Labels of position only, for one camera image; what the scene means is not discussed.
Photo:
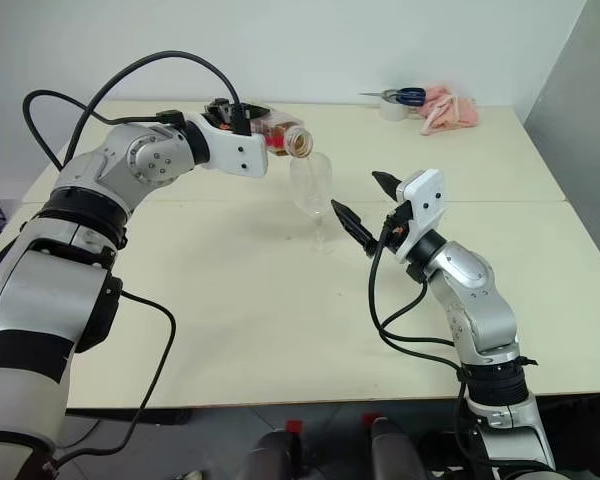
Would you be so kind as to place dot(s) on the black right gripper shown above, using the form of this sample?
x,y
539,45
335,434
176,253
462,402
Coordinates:
x,y
395,240

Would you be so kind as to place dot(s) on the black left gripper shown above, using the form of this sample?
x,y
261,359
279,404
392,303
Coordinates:
x,y
220,112

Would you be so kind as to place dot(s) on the plastic bottle with red liquid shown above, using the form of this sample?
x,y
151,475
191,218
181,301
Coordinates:
x,y
287,137

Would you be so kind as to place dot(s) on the clear plastic wine glass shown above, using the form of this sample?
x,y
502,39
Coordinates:
x,y
311,190

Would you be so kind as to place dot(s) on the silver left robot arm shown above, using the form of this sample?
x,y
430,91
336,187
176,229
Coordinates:
x,y
70,240

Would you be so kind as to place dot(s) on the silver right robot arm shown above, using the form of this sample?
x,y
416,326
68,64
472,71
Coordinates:
x,y
475,310

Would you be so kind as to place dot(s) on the white tape roll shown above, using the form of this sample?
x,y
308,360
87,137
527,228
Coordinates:
x,y
392,111

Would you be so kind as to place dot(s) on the pink cloth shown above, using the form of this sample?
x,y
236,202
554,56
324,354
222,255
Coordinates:
x,y
450,112

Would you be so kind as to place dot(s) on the grey partition panel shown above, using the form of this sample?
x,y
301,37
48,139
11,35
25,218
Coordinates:
x,y
580,125

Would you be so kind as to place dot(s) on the dark rounded shape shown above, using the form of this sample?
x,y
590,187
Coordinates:
x,y
272,457
395,450

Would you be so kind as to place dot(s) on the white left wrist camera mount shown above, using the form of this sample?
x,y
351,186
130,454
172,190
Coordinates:
x,y
235,150

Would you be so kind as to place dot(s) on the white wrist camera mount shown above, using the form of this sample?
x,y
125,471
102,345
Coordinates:
x,y
235,150
427,210

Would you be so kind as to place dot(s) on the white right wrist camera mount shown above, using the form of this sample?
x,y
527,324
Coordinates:
x,y
427,210

